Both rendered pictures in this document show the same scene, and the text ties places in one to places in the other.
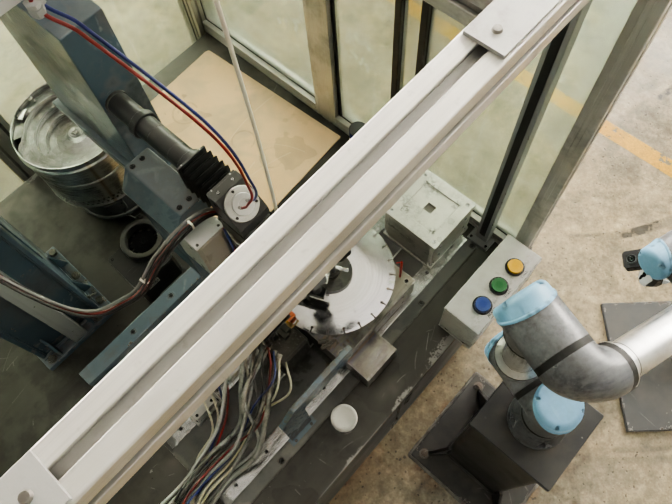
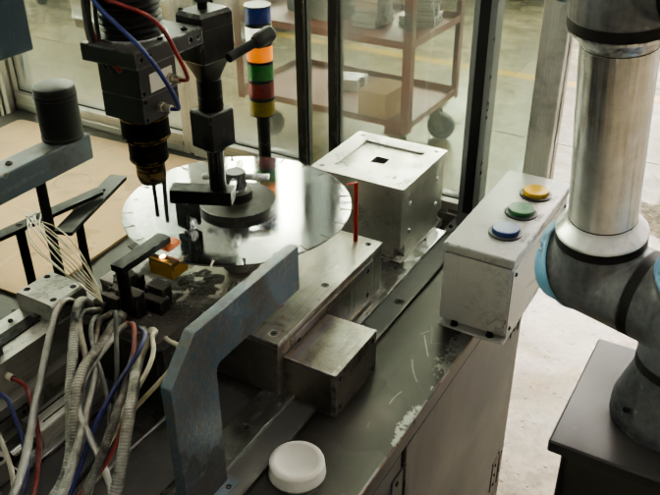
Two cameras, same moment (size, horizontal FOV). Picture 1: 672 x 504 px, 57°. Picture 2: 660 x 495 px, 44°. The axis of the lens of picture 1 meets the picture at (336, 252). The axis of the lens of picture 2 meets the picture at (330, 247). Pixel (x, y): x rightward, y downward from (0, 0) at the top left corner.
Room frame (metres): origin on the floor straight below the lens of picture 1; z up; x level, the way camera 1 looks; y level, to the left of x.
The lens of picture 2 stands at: (-0.43, 0.21, 1.50)
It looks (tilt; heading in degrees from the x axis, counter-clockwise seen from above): 31 degrees down; 342
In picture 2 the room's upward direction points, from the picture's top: straight up
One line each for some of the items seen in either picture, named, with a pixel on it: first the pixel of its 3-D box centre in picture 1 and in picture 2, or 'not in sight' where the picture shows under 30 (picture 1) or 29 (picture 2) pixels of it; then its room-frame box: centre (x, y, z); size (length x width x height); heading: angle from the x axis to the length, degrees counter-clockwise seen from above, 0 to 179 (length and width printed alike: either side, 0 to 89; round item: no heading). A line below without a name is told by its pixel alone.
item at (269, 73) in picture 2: not in sight; (260, 70); (0.88, -0.09, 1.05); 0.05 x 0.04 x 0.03; 41
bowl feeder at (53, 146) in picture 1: (94, 157); not in sight; (1.05, 0.66, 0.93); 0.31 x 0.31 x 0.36
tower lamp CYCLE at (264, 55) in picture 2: not in sight; (259, 51); (0.88, -0.09, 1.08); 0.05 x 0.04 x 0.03; 41
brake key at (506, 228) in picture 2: (482, 305); (505, 232); (0.47, -0.36, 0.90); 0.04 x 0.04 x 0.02
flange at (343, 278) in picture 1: (330, 270); (237, 196); (0.59, 0.02, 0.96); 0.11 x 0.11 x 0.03
